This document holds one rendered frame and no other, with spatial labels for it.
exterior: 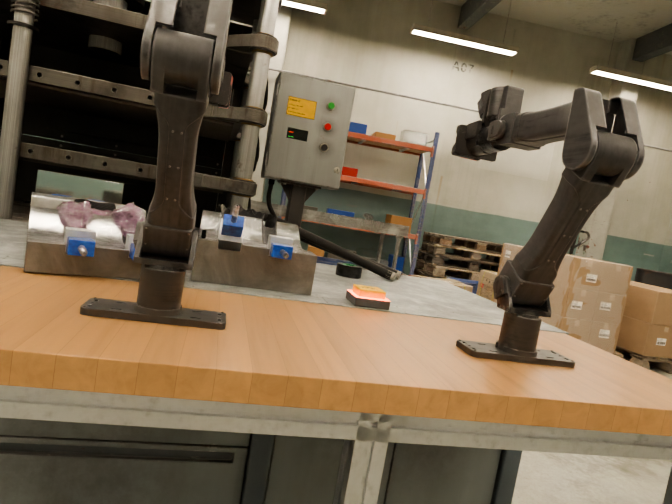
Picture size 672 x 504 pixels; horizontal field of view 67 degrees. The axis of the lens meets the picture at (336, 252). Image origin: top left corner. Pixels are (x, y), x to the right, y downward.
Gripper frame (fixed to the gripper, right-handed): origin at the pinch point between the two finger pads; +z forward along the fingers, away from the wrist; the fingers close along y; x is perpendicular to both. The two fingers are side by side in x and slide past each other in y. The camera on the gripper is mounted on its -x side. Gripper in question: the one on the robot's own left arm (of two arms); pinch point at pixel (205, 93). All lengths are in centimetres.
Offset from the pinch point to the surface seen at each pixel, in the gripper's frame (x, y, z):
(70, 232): 32.3, 18.9, -15.0
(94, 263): 37.5, 14.4, -14.1
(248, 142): 0, -13, 67
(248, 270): 36.0, -14.4, -5.7
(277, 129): -8, -23, 80
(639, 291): 42, -394, 282
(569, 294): 52, -303, 260
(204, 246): 32.2, -4.6, -6.0
